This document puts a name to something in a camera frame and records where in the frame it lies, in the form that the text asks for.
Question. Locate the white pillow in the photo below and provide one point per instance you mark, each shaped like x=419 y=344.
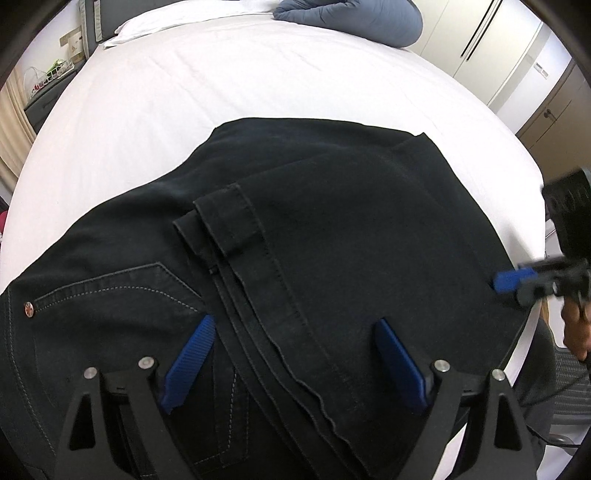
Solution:
x=194 y=21

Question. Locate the black denim pants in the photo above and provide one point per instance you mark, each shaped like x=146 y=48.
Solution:
x=258 y=286

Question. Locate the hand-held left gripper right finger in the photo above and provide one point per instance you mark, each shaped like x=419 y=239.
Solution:
x=401 y=364

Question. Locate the grey mesh chair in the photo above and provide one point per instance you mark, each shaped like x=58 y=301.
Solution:
x=561 y=383

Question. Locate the person's right hand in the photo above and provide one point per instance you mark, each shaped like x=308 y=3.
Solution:
x=577 y=327

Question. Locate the white floral box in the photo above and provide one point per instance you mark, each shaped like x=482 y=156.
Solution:
x=74 y=48

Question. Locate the beige curtain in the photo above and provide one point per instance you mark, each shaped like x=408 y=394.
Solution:
x=14 y=134

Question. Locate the white wardrobe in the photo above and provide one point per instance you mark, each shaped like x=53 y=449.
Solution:
x=485 y=46

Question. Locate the grey nightstand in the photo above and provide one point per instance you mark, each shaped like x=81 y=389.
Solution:
x=44 y=94

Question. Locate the bed with white sheet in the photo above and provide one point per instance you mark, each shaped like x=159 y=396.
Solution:
x=231 y=78

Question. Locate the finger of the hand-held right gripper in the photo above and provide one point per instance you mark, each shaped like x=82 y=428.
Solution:
x=515 y=280

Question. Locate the wooden door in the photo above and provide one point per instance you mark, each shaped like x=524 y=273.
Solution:
x=551 y=110

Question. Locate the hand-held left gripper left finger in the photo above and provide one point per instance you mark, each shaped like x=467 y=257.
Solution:
x=189 y=364

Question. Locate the grey padded headboard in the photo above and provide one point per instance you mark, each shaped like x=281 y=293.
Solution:
x=92 y=23

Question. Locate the blue rolled duvet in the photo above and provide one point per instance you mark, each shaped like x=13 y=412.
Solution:
x=360 y=18

